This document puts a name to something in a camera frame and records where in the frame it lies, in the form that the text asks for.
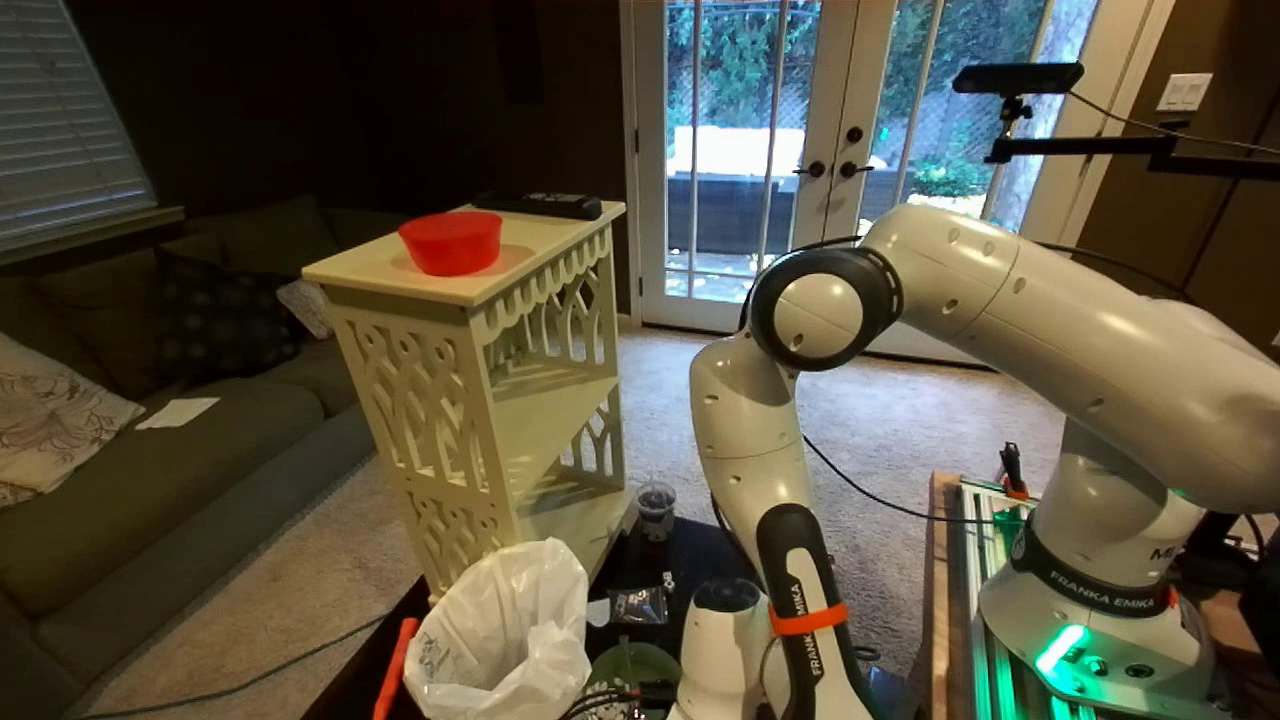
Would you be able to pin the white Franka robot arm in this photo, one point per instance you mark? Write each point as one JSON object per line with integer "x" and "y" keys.
{"x": 1066, "y": 332}

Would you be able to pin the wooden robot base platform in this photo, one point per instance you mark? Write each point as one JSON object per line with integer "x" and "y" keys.
{"x": 951, "y": 601}

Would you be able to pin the white fretwork cupboard shelf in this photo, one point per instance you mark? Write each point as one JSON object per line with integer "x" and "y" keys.
{"x": 480, "y": 387}

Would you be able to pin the dark patterned cup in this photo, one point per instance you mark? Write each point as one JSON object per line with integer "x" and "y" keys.
{"x": 657, "y": 519}

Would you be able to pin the black remote control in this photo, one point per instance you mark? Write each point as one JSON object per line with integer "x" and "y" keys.
{"x": 554, "y": 205}

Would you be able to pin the black low table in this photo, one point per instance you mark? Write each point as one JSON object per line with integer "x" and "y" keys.
{"x": 625, "y": 565}

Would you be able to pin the white glass French doors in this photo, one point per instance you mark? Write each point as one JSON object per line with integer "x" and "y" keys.
{"x": 724, "y": 161}

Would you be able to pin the red plastic bowl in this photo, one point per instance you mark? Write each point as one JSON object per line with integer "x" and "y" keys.
{"x": 451, "y": 240}

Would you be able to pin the small grey packet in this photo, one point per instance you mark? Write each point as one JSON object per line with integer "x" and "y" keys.
{"x": 642, "y": 607}

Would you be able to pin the green bowl with pieces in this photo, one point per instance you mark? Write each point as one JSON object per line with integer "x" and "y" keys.
{"x": 634, "y": 675}

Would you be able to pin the white bag-lined bucket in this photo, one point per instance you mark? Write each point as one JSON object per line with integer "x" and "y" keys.
{"x": 500, "y": 647}

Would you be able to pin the beige square cushion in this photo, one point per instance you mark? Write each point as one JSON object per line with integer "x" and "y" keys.
{"x": 307, "y": 309}

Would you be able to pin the red and black clamp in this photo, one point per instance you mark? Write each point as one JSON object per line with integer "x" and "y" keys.
{"x": 1014, "y": 468}

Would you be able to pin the red plastic strip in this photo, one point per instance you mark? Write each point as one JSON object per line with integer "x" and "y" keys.
{"x": 392, "y": 666}

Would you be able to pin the dark patterned cushion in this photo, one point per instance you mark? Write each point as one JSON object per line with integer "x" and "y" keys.
{"x": 223, "y": 322}

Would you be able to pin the white paper sheet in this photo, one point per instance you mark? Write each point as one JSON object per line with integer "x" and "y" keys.
{"x": 176, "y": 414}

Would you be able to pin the grey-green fabric sofa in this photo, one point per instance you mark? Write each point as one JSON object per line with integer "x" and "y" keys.
{"x": 160, "y": 494}

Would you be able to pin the light patterned throw blanket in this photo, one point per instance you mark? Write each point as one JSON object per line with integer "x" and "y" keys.
{"x": 47, "y": 420}

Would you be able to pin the grey window blinds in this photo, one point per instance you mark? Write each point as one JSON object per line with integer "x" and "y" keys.
{"x": 65, "y": 120}

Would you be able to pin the black camera on stand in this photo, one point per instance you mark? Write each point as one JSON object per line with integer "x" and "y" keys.
{"x": 1023, "y": 78}

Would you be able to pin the white wall switch plate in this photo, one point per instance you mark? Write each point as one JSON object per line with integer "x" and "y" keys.
{"x": 1184, "y": 91}

